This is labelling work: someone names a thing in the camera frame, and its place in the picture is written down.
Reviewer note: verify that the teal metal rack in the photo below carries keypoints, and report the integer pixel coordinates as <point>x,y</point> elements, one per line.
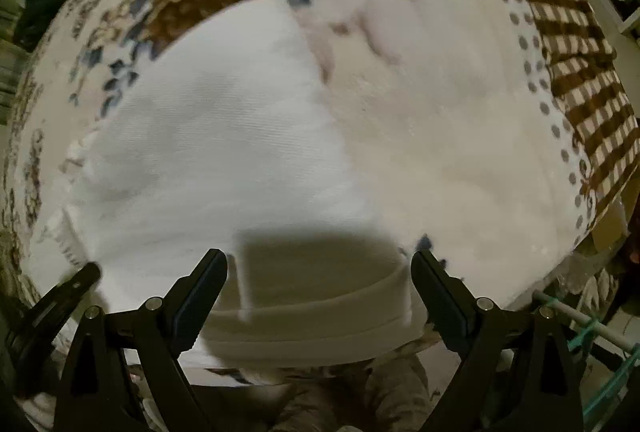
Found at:
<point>616,402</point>

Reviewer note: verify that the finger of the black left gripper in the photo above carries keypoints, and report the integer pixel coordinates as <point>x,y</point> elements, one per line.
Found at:
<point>48,316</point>

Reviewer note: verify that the floral fleece blanket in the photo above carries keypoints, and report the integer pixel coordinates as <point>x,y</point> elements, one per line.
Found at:
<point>495,131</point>

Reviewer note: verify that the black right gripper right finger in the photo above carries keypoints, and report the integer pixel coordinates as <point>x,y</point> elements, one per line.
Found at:
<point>463,321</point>

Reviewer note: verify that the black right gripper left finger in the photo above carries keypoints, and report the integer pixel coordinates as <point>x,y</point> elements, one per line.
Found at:
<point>174,321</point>

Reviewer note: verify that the white pants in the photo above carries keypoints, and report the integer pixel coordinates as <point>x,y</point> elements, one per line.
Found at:
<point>225,142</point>

